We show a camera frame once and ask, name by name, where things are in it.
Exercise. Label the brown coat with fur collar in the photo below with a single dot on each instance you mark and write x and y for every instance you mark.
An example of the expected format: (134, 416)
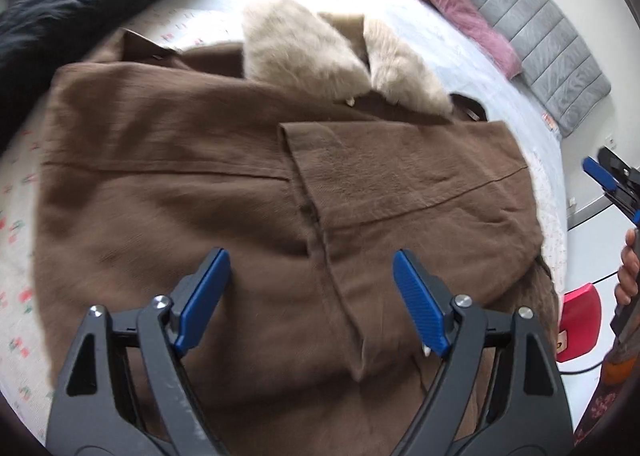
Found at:
(200, 186)

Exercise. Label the person's right forearm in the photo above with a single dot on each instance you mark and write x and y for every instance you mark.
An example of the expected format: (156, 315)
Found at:
(602, 401)

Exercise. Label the grey padded headboard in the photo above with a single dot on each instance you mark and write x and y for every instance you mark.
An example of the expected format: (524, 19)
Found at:
(545, 31)

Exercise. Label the small orange packet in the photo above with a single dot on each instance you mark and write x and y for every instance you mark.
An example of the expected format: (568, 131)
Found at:
(550, 122)

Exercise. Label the pink pillow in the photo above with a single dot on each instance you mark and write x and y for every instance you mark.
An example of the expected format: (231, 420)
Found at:
(455, 1)

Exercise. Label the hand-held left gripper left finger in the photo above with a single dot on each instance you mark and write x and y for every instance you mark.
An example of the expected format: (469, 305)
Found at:
(202, 301)

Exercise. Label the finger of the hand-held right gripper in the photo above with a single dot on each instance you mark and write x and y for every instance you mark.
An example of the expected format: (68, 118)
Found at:
(635, 217)
(597, 172)

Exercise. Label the person's right hand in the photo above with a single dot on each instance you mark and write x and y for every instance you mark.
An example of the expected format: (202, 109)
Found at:
(627, 271)

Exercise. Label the red plastic stool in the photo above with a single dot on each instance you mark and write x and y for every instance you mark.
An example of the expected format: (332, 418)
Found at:
(580, 321)

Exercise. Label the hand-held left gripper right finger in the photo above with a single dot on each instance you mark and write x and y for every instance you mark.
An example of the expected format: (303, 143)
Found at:
(422, 301)

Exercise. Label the black down jacket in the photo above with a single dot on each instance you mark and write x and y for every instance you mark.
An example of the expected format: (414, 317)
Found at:
(80, 1)

